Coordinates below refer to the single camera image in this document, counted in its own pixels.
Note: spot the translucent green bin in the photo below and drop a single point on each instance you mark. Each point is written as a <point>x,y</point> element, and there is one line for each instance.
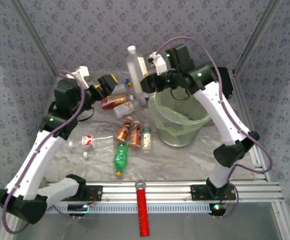
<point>177,141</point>

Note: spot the red yellow carton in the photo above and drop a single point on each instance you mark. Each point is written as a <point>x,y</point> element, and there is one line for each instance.
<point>117,99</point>

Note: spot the crushed clear bottle red label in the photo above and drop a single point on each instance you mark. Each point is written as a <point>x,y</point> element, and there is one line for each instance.
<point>87,141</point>

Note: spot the small clear bottle green cap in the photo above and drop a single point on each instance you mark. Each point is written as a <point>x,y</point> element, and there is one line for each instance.
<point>146,137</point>

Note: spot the aluminium frame post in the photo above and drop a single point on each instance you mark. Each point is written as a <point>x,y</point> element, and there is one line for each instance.
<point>258,37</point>
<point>34,37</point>

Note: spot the white bottle orange V print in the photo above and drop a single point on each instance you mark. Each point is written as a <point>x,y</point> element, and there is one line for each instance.
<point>124,109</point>

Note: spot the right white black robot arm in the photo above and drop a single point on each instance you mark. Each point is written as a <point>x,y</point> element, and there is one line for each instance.
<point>215,107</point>

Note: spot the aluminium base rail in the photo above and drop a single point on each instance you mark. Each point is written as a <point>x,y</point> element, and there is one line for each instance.
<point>159,192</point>

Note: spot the black flat box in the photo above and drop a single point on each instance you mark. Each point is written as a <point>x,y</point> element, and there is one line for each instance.
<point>228,82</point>

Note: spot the copper label coffee bottle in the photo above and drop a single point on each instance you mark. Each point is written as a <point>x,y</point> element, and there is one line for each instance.
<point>135,136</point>
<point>123,131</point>

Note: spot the clear bottle blue cap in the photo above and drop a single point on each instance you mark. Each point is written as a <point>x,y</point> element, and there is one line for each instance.
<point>128,81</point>

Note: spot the red glitter microphone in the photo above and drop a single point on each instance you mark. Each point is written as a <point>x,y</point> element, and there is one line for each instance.
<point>142,212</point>

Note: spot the green plastic bin liner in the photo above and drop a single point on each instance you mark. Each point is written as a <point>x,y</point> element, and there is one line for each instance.
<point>169,117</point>

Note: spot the green soda bottle yellow cap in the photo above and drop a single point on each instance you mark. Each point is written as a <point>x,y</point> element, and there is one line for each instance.
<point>121,157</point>

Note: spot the tall clear bottle yellow label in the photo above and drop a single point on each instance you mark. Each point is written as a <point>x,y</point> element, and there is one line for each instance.
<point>134,67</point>

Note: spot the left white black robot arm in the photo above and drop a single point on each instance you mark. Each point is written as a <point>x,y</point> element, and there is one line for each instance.
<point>34,162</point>

